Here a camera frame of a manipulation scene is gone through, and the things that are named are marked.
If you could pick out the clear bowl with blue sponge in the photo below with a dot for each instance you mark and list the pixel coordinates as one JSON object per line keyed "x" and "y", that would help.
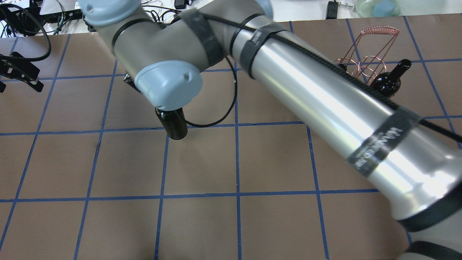
{"x": 377, "y": 8}

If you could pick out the copper wire wine basket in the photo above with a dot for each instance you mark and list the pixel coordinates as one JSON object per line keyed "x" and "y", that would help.
{"x": 366, "y": 56}

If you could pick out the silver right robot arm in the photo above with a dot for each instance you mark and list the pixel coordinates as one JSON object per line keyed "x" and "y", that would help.
{"x": 388, "y": 144}

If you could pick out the dark glass wine bottle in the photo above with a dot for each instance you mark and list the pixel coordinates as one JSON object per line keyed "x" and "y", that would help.
{"x": 173, "y": 123}

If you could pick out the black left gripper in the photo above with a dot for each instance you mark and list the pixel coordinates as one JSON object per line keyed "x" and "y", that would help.
{"x": 18, "y": 71}

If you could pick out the dark bottle in basket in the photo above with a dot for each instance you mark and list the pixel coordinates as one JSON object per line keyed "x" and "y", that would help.
{"x": 344, "y": 67}
{"x": 389, "y": 83}

